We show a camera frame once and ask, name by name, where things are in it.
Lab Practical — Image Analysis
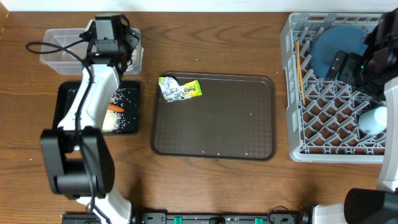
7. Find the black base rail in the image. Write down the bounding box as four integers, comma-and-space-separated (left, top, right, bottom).
60, 212, 313, 224

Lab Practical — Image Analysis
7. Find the orange carrot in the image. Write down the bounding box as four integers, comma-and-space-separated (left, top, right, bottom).
108, 103, 124, 113

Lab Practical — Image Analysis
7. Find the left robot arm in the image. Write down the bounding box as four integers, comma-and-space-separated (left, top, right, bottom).
40, 14, 141, 223

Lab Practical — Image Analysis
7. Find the clear plastic container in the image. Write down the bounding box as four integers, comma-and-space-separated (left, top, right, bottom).
40, 28, 144, 76

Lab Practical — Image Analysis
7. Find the yellow green pandan packet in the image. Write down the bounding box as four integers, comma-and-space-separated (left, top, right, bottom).
181, 80, 202, 98

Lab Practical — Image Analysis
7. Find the grey dishwasher rack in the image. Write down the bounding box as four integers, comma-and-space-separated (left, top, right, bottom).
280, 12, 386, 164

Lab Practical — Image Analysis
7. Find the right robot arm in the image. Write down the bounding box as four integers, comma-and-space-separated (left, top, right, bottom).
308, 9, 397, 223

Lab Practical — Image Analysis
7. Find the dark blue plate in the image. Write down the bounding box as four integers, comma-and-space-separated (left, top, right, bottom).
310, 26, 368, 78

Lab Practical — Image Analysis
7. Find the silver foil wrapper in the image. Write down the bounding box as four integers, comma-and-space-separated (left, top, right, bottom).
158, 77, 186, 103

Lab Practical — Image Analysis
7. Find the white rice pile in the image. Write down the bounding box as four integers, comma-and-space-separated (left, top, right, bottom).
102, 88, 132, 134

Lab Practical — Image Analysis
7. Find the brown serving tray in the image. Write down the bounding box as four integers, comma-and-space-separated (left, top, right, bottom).
150, 72, 277, 161

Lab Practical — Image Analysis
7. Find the light blue cup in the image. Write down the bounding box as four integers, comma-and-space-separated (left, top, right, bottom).
358, 106, 387, 135

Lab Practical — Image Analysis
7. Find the black waste tray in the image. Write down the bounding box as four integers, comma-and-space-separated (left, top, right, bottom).
52, 80, 141, 135

